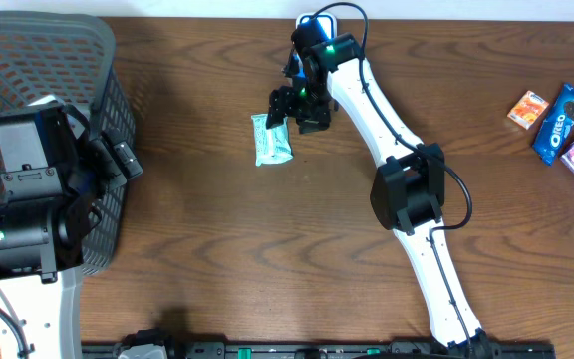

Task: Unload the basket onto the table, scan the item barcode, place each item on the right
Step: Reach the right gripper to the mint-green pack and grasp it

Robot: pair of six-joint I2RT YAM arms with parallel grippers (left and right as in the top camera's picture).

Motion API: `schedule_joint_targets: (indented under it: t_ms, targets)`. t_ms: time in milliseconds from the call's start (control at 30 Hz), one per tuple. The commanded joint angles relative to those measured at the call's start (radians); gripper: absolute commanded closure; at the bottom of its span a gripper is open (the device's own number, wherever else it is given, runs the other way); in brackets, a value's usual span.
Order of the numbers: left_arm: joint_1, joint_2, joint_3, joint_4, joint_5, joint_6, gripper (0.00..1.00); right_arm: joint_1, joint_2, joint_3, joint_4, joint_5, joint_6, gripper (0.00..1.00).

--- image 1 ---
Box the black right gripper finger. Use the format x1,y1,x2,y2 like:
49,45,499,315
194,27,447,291
297,118,331,134
265,102,287,129

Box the green wet wipes pack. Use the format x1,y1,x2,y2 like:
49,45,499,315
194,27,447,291
251,114,293,167

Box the orange tissue pack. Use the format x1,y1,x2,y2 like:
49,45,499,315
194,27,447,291
507,90,549,130

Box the blue Oreo cookie pack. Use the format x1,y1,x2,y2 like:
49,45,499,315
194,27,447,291
533,83,574,166

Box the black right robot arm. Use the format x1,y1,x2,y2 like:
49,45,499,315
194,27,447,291
266,19,495,358

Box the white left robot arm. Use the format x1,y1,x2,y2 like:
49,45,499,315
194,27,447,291
0,100,144,358

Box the white barcode scanner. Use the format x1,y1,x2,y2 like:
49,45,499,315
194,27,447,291
295,12,338,38

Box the grey plastic basket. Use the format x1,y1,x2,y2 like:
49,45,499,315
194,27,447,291
0,11,136,276

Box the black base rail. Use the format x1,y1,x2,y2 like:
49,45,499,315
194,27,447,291
82,329,556,359

